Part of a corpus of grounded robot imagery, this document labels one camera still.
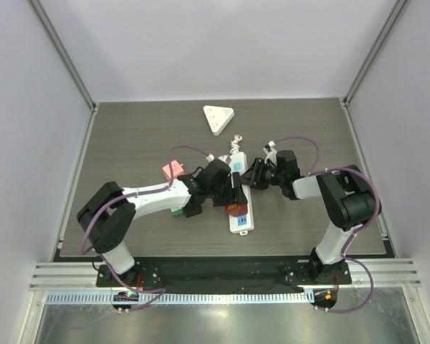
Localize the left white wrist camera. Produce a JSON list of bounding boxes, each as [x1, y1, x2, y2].
[[206, 154, 230, 164]]

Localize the black plug cube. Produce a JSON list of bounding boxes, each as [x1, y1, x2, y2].
[[183, 204, 202, 218]]

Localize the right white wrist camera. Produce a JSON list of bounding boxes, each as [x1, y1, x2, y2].
[[263, 140, 277, 165]]

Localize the aluminium corner post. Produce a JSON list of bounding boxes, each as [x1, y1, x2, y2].
[[27, 0, 96, 113], [340, 0, 410, 109]]

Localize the brown orange plug cube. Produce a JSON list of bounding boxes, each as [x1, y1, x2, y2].
[[225, 204, 248, 218]]

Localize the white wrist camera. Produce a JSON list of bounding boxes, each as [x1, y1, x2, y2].
[[263, 140, 277, 165], [206, 154, 230, 164]]

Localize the white triangular socket adapter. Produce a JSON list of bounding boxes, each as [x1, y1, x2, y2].
[[203, 105, 235, 136]]

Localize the pink plug cube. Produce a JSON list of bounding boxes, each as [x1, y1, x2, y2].
[[162, 160, 185, 181]]

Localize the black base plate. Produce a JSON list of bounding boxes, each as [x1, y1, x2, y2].
[[95, 254, 353, 293]]

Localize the left aluminium corner post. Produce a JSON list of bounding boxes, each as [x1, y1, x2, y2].
[[27, 0, 96, 113]]

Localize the white slotted cable duct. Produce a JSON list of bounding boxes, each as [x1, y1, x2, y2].
[[46, 290, 314, 306]]

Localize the aluminium front rail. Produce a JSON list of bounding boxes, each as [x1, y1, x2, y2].
[[29, 258, 421, 291]]

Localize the white power strip cord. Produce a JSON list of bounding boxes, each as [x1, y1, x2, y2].
[[229, 134, 244, 156]]

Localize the white power strip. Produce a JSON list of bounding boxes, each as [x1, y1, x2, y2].
[[225, 148, 254, 236]]

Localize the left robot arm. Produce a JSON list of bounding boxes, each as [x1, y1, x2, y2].
[[77, 159, 249, 287]]

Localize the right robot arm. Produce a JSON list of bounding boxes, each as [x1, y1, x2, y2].
[[240, 150, 381, 284]]

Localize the green plug cube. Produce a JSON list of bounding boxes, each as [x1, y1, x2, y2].
[[171, 209, 184, 217]]

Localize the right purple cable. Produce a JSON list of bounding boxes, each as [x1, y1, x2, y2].
[[268, 137, 381, 313]]

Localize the right aluminium corner post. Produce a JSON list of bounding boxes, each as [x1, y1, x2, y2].
[[340, 0, 410, 109]]

